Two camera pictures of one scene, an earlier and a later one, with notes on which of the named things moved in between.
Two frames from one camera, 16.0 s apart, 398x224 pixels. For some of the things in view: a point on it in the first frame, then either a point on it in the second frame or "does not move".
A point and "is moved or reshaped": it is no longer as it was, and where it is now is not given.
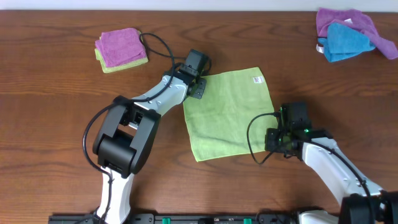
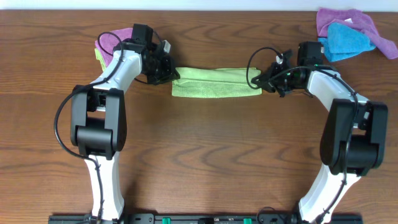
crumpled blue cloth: (344, 40) does not move
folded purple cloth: (120, 46) does not move
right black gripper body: (273, 140) to (272, 78)
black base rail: (185, 218) does not move
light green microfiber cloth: (219, 122) is moved or reshaped
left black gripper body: (199, 88) to (168, 70)
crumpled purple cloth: (357, 20) does not move
